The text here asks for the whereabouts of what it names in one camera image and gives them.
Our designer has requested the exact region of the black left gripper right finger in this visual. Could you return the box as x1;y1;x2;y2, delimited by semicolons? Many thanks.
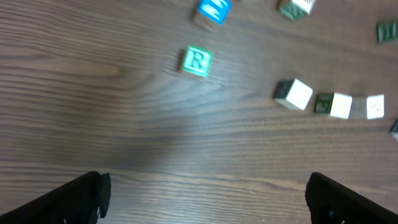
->
305;172;397;224

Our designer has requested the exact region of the green edged picture block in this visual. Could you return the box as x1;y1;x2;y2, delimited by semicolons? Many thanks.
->
349;95;384;120

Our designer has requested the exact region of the white picture block centre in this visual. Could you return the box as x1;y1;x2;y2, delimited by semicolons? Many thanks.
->
376;21;397;44

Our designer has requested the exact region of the white block lower left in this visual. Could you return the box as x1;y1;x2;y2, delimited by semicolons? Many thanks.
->
273;78;313;111

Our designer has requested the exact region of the green B picture block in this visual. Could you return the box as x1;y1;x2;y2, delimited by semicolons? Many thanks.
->
279;0;316;21

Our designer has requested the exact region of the green R letter block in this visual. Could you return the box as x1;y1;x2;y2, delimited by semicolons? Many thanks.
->
180;45;213;78

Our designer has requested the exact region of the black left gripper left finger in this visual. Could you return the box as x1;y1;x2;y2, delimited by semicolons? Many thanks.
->
1;171;111;224

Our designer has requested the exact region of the white picture block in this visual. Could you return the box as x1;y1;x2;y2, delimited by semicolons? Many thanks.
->
389;119;398;141
376;21;397;44

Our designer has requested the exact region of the plain white wooden block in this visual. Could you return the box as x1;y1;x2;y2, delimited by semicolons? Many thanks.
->
314;92;353;119

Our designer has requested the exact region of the blue top block left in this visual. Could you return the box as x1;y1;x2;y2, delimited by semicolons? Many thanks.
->
193;0;232;31

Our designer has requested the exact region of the white picture block lower right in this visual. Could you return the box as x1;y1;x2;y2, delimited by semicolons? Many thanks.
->
389;119;398;141

